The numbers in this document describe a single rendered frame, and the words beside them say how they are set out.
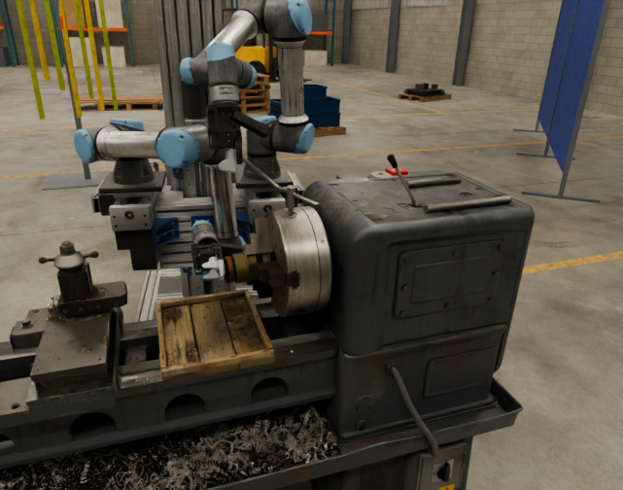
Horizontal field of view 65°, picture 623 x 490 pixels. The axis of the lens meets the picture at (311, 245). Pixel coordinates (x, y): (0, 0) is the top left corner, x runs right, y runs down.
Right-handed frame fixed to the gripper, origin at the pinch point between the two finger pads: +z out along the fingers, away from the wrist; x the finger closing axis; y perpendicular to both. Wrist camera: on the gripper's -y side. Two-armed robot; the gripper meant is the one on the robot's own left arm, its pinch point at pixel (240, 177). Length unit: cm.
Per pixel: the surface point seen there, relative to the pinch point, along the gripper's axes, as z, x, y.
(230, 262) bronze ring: 23.3, 0.9, 5.1
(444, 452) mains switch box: 95, 3, -59
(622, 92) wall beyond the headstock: -142, -712, -991
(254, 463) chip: 80, 6, 5
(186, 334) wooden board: 44.1, -7.7, 19.0
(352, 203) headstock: 9.7, 5.9, -30.5
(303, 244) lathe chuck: 19.0, 12.3, -13.2
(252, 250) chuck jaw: 20.8, -1.8, -1.8
